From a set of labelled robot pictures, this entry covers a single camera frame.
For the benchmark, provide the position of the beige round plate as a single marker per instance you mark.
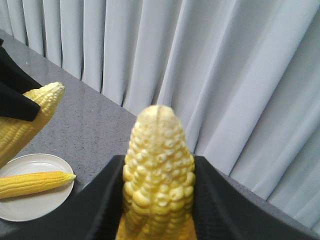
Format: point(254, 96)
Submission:
point(29, 207)

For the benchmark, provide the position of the yellow corn cob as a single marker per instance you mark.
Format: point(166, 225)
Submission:
point(15, 134)
point(159, 180)
point(32, 183)

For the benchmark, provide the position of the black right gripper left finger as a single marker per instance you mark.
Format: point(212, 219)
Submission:
point(93, 214)

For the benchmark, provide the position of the white pleated curtain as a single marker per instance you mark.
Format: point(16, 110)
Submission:
point(243, 76)

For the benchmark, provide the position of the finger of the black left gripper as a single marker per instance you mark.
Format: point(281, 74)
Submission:
point(14, 82)

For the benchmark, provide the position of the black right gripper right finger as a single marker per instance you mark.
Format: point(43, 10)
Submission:
point(225, 210)

